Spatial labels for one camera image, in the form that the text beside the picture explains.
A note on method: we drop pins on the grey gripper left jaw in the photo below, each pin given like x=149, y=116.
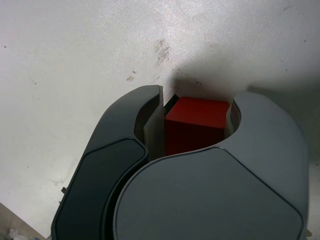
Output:
x=100, y=175

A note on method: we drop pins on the red cube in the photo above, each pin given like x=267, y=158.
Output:
x=195, y=120

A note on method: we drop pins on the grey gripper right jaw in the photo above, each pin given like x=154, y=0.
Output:
x=212, y=195

